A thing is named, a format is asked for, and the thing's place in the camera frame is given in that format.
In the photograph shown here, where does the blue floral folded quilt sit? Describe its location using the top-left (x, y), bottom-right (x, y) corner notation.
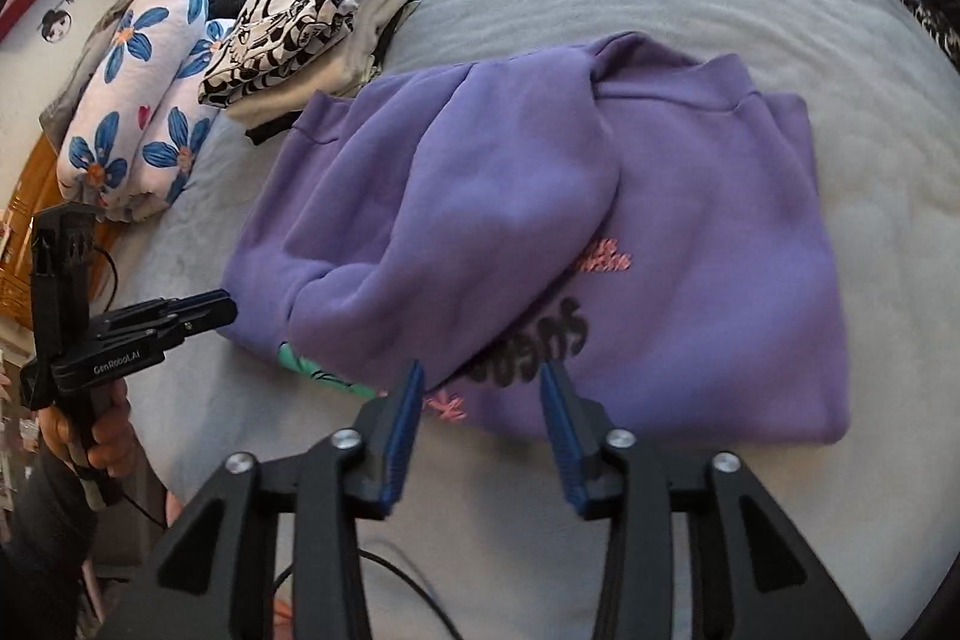
top-left (56, 0), bottom-right (241, 225)

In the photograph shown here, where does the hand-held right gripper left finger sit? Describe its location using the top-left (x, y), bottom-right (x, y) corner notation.
top-left (97, 359), bottom-right (427, 640)

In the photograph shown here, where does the purple sweatshirt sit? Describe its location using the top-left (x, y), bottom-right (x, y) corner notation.
top-left (223, 31), bottom-right (852, 447)

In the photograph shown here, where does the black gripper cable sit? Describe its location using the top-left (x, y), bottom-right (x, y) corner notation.
top-left (271, 548), bottom-right (466, 640)
top-left (90, 246), bottom-right (170, 532)

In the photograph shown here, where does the person's left forearm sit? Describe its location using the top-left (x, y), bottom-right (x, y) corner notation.
top-left (0, 452), bottom-right (98, 640)

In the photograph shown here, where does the black white spotted cloth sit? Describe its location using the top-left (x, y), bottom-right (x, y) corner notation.
top-left (911, 2), bottom-right (960, 64)

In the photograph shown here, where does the person's left hand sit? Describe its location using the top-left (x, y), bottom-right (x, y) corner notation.
top-left (37, 380), bottom-right (140, 473)

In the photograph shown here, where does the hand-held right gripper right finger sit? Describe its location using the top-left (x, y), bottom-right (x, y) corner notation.
top-left (540, 359), bottom-right (871, 640)

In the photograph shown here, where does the wooden headboard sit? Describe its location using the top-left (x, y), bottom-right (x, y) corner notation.
top-left (0, 130), bottom-right (121, 326)

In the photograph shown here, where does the black white patterned folded garment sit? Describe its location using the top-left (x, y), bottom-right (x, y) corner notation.
top-left (197, 0), bottom-right (401, 109)

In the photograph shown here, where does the round wall sticker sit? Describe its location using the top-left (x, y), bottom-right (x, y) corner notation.
top-left (37, 0), bottom-right (76, 41)

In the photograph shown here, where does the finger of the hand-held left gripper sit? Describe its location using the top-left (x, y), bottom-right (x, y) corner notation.
top-left (88, 299), bottom-right (185, 341)
top-left (150, 289), bottom-right (238, 348)

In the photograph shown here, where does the grey pillow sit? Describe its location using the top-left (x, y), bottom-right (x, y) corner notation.
top-left (37, 0), bottom-right (162, 139)

